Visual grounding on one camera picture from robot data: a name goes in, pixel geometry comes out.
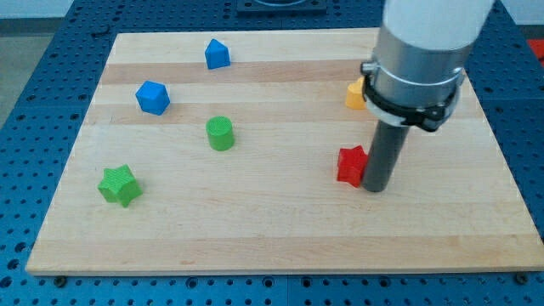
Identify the red star block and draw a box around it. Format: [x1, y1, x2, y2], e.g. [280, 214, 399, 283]
[337, 145, 368, 188]

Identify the blue pentagon block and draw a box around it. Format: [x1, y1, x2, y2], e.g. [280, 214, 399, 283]
[204, 39, 230, 70]

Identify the green star block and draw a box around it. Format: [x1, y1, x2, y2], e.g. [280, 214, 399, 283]
[97, 164, 143, 207]

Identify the green cylinder block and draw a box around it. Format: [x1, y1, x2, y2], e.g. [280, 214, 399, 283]
[206, 116, 235, 151]

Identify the yellow heart block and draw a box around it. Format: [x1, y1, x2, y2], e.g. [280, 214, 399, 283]
[344, 77, 366, 110]

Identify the light wooden board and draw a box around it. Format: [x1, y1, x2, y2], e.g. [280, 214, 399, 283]
[26, 28, 543, 276]

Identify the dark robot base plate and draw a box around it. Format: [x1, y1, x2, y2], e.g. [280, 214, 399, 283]
[236, 0, 327, 15]

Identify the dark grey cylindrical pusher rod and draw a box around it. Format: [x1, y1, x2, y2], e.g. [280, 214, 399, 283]
[362, 121, 410, 192]

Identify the blue cube block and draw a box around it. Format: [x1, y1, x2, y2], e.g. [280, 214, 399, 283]
[135, 81, 170, 116]

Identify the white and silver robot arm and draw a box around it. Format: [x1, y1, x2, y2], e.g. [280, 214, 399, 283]
[361, 0, 494, 132]

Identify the red object at right edge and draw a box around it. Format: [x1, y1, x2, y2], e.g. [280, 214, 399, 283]
[527, 38, 544, 66]

